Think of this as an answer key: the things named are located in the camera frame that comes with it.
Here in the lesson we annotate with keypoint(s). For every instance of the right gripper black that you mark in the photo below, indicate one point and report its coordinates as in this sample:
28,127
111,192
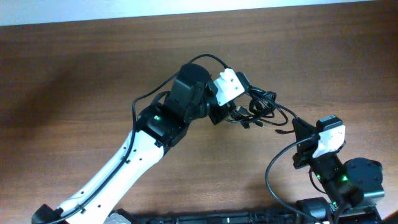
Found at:
302,144

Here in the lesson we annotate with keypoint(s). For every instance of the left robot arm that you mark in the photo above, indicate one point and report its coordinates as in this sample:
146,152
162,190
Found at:
156,129

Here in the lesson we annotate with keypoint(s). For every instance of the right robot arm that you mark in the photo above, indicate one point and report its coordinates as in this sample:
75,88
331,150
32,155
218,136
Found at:
353,188

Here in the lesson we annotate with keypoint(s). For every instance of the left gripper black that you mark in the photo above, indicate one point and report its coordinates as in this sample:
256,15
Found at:
224,110

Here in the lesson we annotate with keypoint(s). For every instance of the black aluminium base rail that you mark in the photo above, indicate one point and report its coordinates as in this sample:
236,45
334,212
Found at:
267,215

